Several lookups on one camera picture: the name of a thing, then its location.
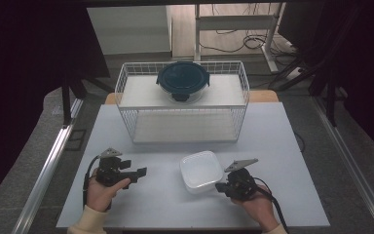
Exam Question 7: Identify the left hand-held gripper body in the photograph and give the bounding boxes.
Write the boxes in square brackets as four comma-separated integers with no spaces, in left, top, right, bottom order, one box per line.
[95,147,130,188]

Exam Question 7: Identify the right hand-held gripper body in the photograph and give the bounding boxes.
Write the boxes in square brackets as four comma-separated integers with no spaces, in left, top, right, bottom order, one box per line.
[223,158,259,201]

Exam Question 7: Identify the square clear plastic container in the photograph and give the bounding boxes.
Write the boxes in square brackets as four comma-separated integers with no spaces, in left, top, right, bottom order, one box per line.
[179,150,225,195]

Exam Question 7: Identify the white wire storage rack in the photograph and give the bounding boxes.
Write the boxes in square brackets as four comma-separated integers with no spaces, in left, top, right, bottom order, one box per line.
[114,60,251,144]

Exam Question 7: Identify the round container dark blue lid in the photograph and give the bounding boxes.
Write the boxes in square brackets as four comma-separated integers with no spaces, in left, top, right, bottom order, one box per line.
[156,60,210,104]

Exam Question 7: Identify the person's left hand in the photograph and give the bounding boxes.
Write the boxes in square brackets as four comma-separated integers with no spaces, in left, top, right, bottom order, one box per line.
[86,177,131,213]

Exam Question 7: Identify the person's right hand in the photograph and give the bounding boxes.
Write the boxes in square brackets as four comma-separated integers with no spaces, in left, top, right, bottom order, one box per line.
[232,189,281,232]

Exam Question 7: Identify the black metal stand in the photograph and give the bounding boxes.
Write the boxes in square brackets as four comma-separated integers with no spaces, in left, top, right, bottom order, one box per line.
[59,71,115,126]
[267,3,364,128]

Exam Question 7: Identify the wooden table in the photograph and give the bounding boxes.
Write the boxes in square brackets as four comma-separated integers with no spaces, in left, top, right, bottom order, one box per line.
[104,90,280,105]

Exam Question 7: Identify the white cabinet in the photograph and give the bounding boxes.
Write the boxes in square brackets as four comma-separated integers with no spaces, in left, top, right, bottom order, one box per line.
[87,5,173,57]

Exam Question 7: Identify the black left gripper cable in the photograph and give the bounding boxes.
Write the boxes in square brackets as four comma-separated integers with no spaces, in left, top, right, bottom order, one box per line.
[82,155,101,209]

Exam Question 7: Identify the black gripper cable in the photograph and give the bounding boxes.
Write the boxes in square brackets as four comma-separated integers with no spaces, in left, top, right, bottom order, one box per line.
[82,155,101,209]
[252,176,290,234]

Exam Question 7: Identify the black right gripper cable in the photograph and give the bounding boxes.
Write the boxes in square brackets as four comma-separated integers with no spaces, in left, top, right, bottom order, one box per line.
[252,176,290,234]

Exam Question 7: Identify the aluminium rail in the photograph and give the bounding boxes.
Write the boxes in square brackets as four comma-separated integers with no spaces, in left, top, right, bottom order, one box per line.
[311,96,374,234]
[11,98,85,234]

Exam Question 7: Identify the thin black cable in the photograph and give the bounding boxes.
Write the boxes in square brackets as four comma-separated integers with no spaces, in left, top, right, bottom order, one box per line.
[293,131,306,154]

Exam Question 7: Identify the black floor cables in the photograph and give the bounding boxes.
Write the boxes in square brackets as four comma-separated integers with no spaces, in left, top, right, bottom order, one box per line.
[198,3,301,66]

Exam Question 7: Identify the white metal desk frame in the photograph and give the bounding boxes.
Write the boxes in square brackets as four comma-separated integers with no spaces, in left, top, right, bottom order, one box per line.
[193,3,285,73]

